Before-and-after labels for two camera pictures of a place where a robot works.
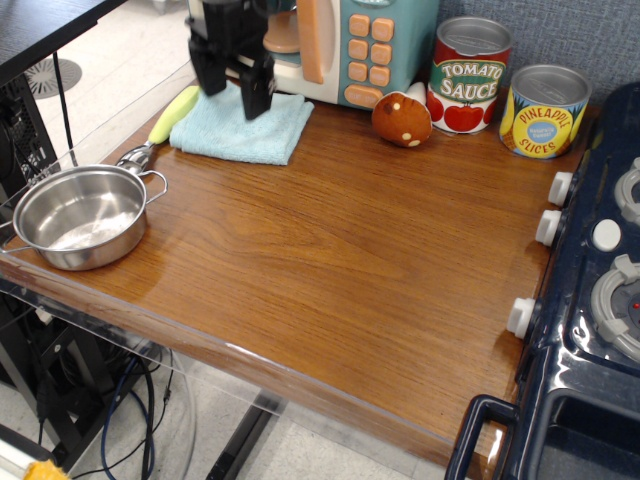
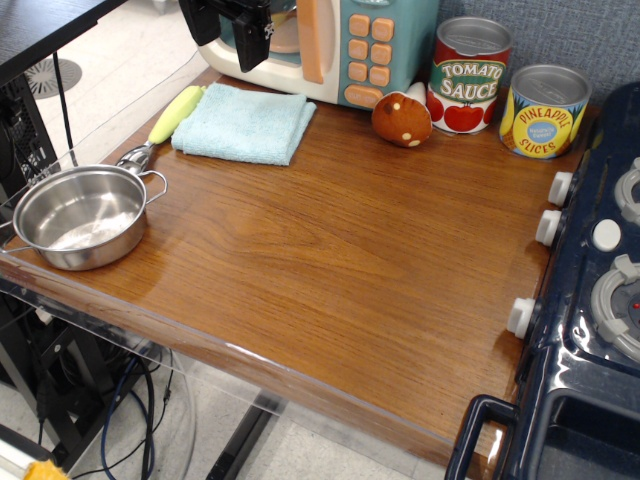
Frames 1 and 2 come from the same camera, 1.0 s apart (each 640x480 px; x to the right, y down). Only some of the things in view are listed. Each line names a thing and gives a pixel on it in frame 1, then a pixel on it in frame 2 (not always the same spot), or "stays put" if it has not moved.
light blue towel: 218,124 stays put
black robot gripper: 226,33 to 253,25
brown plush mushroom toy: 404,117 stays put
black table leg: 230,463 stays put
